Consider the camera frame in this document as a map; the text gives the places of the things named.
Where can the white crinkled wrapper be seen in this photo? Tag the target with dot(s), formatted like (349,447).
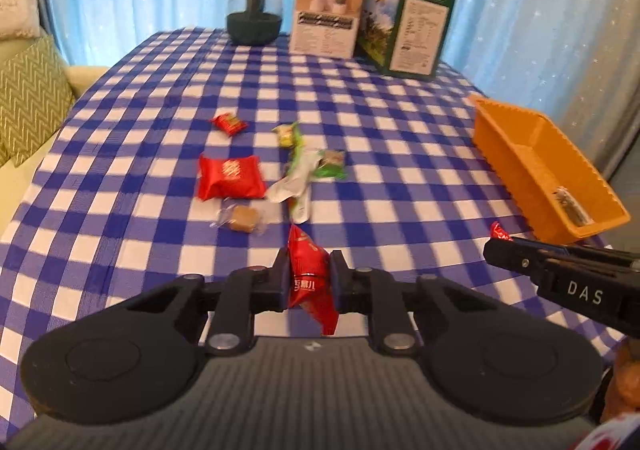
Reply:
(292,182)

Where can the cream sofa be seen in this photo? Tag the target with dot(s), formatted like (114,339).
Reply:
(85,76)

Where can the large red puffy packet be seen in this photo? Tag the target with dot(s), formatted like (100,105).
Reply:
(230,176)

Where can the beige cardboard box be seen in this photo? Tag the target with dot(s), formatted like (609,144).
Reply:
(325,15)

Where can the dark glass jar with lid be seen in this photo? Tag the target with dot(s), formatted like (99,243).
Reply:
(254,15)

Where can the grey curtain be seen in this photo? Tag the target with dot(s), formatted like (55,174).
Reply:
(617,120)

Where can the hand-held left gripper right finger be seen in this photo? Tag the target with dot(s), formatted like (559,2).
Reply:
(336,280)

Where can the green snack packet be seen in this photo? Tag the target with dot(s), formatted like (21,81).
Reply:
(330,165)

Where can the brown candy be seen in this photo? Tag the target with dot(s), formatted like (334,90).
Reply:
(242,219)

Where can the orange plastic basket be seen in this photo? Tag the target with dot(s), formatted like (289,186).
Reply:
(515,150)

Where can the tiny red candy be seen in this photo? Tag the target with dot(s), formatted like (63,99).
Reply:
(500,231)

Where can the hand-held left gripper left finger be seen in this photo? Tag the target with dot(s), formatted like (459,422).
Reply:
(285,277)

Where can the red patterned clothing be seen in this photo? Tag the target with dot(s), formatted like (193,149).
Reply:
(620,437)

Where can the blue white checked tablecloth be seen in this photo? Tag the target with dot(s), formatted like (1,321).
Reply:
(150,130)

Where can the green white stick sachet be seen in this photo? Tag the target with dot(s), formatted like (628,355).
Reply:
(301,207)

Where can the green cardboard box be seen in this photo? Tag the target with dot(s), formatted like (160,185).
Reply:
(415,30)

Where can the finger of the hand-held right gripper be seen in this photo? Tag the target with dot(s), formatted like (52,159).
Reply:
(600,257)
(510,255)

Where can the person's right hand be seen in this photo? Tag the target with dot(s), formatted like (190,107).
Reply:
(622,380)

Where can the small red candy packet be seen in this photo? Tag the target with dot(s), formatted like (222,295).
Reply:
(229,123)

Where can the long red snack packet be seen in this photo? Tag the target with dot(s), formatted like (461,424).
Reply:
(307,280)

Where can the green zigzag cushion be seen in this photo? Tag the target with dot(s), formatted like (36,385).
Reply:
(30,95)

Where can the white cushion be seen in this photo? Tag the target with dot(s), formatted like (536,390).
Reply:
(17,10)

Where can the yellow green candy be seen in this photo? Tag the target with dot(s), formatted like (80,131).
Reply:
(286,134)

